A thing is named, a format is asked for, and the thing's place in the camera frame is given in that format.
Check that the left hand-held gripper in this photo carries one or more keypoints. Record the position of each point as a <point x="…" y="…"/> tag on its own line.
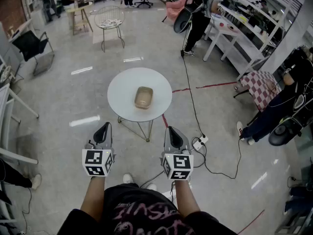
<point x="94" y="157"/>

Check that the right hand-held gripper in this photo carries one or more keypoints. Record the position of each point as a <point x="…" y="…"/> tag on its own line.
<point x="179" y="163"/>

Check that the tan rectangular food container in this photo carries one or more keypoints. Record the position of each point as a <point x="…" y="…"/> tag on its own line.
<point x="143" y="105"/>

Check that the clear plastic lid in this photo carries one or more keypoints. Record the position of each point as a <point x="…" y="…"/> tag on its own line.
<point x="144" y="95"/>

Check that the person's left forearm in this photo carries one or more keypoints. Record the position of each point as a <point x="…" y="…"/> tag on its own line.
<point x="94" y="197"/>

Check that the person's right forearm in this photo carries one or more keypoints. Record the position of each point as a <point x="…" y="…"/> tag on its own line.
<point x="185" y="197"/>

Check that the white power strip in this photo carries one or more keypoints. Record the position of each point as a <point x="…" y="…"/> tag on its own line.
<point x="200" y="141"/>

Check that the round white side table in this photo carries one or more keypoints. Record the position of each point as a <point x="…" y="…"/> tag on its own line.
<point x="122" y="94"/>

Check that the person's white shoe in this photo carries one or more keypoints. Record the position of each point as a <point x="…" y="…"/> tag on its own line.
<point x="151" y="186"/>
<point x="127" y="178"/>

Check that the person's black printed t-shirt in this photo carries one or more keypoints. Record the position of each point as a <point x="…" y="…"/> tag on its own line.
<point x="146" y="214"/>

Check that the black power adapter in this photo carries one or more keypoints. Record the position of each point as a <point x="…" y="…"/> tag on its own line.
<point x="182" y="53"/>

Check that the pink checked cloth stool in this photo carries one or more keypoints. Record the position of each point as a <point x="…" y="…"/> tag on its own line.
<point x="261" y="87"/>

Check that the black and green backpack rig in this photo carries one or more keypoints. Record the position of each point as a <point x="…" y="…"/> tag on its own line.
<point x="283" y="131"/>

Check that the white shelf rack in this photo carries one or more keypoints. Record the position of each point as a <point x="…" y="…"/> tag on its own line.
<point x="247" y="55"/>

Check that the black folding chair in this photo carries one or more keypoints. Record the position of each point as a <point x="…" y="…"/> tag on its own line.
<point x="30" y="45"/>

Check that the small white table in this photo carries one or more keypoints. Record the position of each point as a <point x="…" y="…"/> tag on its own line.
<point x="225" y="30"/>

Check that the black and white backpack rig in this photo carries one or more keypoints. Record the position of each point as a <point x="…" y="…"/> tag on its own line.
<point x="183" y="18"/>

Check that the wooden stool table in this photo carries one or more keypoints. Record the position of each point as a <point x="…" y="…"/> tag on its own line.
<point x="78" y="8"/>

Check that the pink armchair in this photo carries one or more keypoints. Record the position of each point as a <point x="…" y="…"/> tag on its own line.
<point x="174" y="7"/>

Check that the grey storage rack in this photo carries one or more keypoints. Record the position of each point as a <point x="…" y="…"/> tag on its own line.
<point x="293" y="224"/>

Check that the white frame table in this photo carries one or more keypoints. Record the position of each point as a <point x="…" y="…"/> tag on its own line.
<point x="5" y="106"/>

